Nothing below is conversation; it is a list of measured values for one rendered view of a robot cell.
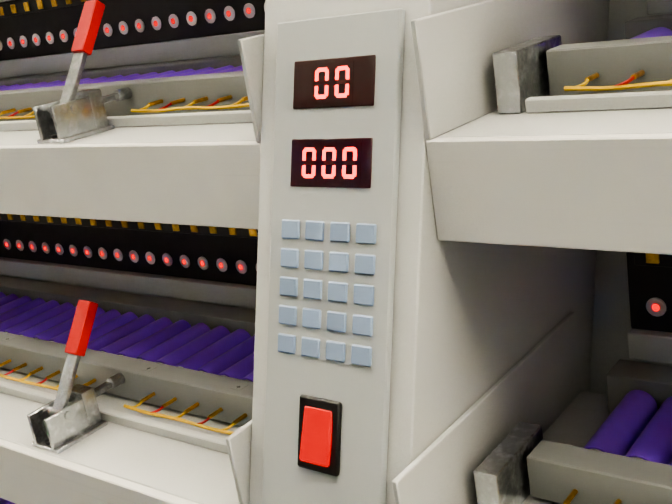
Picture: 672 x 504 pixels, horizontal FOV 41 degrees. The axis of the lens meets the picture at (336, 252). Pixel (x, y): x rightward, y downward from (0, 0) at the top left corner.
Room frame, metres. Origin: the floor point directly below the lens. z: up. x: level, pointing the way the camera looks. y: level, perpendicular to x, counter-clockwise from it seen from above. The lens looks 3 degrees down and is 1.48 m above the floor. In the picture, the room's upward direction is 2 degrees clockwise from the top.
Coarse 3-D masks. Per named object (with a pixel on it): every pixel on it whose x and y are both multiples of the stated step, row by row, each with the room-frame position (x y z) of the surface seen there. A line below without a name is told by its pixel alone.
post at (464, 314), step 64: (320, 0) 0.42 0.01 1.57; (384, 0) 0.40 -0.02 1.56; (448, 0) 0.40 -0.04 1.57; (448, 256) 0.41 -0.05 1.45; (512, 256) 0.46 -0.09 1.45; (576, 256) 0.52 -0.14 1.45; (256, 320) 0.44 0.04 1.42; (448, 320) 0.41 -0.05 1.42; (512, 320) 0.46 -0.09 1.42; (576, 320) 0.53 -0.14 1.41; (256, 384) 0.44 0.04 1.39; (448, 384) 0.41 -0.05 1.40; (256, 448) 0.44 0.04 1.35
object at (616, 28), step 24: (0, 0) 0.93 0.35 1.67; (624, 0) 0.54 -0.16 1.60; (624, 24) 0.54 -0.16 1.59; (600, 264) 0.54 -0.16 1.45; (624, 264) 0.54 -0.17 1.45; (96, 288) 0.83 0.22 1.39; (600, 288) 0.54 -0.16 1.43; (624, 288) 0.53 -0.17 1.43; (600, 312) 0.54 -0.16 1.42; (624, 312) 0.53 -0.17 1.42; (600, 336) 0.54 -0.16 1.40; (624, 336) 0.53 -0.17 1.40; (600, 360) 0.54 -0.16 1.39; (600, 384) 0.54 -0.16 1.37
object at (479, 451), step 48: (576, 336) 0.52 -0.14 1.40; (528, 384) 0.47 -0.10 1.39; (576, 384) 0.52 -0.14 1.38; (624, 384) 0.49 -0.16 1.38; (480, 432) 0.43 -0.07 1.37; (528, 432) 0.44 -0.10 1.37; (576, 432) 0.48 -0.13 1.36; (624, 432) 0.44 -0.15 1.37; (432, 480) 0.40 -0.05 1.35; (480, 480) 0.41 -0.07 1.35; (528, 480) 0.43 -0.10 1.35; (576, 480) 0.41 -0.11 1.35; (624, 480) 0.40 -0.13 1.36
